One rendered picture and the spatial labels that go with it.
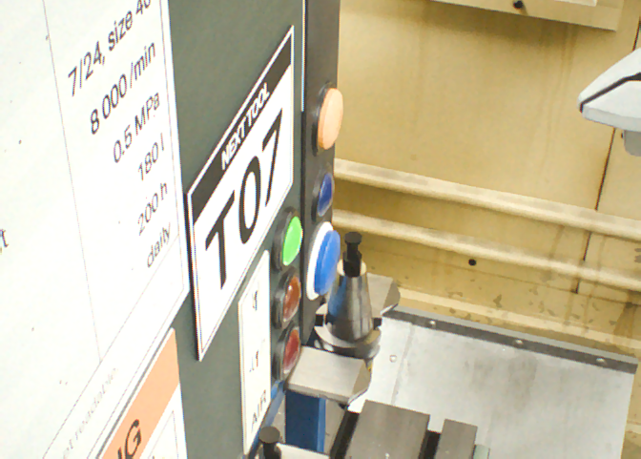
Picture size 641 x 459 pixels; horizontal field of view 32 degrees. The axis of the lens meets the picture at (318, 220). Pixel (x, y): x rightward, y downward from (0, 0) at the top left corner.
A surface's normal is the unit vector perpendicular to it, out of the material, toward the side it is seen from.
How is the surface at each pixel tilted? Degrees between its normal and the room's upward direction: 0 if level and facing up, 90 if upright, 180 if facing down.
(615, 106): 42
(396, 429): 0
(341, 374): 0
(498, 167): 90
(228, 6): 90
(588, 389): 24
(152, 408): 90
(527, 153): 90
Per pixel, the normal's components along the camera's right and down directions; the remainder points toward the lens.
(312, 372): 0.02, -0.76
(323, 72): 0.96, 0.20
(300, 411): -0.29, 0.62
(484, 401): -0.10, -0.44
